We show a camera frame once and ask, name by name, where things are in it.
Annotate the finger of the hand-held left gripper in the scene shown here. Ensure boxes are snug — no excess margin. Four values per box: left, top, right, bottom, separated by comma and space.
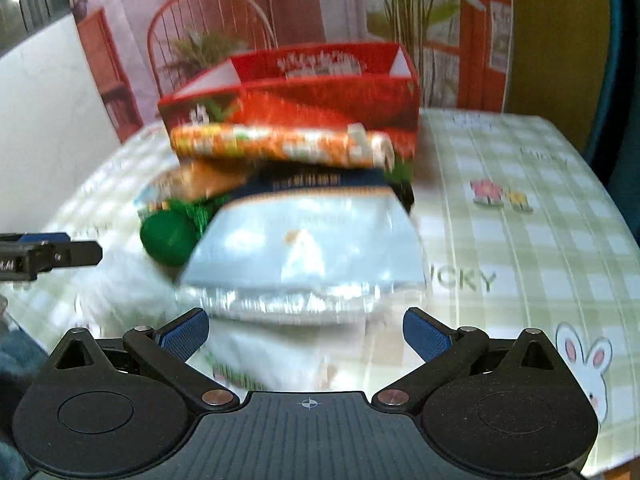
0, 232, 71, 245
31, 240, 104, 273

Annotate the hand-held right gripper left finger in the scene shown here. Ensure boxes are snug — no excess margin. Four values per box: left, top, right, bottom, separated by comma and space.
49, 308, 241, 414

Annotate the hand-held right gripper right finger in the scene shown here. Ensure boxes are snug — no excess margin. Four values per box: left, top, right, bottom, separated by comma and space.
372, 307, 572, 413

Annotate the green packet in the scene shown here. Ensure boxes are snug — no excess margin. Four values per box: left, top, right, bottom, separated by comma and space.
139, 199, 223, 267

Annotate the light blue snack bag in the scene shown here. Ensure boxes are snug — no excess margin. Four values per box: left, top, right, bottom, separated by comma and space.
177, 194, 432, 322

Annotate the tan orange snack packet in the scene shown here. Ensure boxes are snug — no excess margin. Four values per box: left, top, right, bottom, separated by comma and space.
145, 160, 253, 206

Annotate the dark blue packet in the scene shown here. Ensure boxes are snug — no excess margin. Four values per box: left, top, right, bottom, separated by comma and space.
232, 169, 417, 217

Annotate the orange floral packet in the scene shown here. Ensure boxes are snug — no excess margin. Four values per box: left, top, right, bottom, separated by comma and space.
170, 122, 397, 171

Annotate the red printed cardboard box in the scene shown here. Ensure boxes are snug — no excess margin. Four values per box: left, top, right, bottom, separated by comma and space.
157, 42, 421, 186

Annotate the white plastic packet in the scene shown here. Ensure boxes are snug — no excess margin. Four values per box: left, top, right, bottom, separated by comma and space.
202, 310, 418, 392

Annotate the green checked printed tablecloth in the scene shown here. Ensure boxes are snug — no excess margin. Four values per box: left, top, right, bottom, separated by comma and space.
0, 107, 640, 477

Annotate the printed room scene backdrop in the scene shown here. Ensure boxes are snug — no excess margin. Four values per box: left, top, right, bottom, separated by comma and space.
62, 0, 516, 143

